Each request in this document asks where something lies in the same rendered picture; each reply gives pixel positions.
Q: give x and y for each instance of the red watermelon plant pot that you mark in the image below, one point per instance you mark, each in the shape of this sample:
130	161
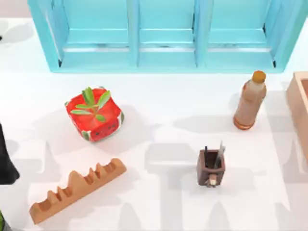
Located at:
101	127

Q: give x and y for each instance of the green succulent plant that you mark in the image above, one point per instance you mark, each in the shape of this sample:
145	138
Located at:
94	105

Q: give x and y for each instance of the black pen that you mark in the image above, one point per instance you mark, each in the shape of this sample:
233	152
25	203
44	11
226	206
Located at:
206	156

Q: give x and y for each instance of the grey ruler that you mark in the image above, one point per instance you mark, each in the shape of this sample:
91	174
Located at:
221	154

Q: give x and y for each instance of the light blue rack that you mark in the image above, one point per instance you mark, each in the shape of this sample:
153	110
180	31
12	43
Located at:
166	36

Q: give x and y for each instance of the brown wooden pen holder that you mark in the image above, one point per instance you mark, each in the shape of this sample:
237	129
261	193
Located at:
211	173

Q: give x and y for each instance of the brown tea bottle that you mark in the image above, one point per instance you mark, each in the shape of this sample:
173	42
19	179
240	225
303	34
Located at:
249	103

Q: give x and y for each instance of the jagged wooden slotted stand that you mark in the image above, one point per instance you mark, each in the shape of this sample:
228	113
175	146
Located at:
77	190

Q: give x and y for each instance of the salmon-coloured shallow box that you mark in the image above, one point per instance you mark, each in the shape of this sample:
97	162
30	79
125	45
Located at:
299	113

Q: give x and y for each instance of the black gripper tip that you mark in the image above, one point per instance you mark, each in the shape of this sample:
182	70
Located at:
6	163

